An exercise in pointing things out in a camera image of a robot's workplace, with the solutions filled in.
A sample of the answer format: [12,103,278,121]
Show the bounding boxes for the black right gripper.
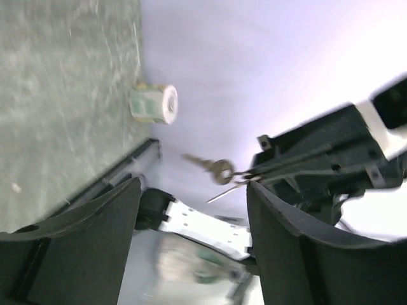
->
[251,104,406,210]

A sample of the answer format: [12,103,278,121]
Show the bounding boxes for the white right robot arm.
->
[135,101,406,262]

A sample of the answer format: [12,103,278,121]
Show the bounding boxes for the silver keys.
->
[183,153,260,204]

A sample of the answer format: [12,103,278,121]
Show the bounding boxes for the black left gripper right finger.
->
[247,182,406,305]

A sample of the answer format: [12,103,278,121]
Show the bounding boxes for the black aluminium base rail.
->
[49,139,161,218]

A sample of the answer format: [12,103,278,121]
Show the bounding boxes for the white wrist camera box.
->
[355,74,406,160]

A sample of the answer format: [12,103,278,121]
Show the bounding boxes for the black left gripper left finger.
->
[1,179,141,304]

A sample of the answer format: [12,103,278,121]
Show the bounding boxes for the wrapped toilet paper roll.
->
[129,83,178,125]

